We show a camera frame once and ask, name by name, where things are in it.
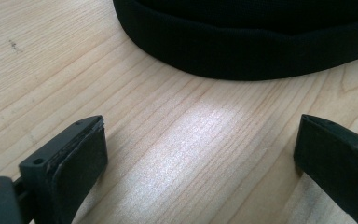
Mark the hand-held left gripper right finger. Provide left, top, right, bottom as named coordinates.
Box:
left=293, top=113, right=358, bottom=224

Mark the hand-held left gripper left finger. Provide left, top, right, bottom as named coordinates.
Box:
left=18, top=115, right=109, bottom=224

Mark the black knit beanie hat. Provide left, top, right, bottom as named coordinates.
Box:
left=112, top=0, right=358, bottom=82

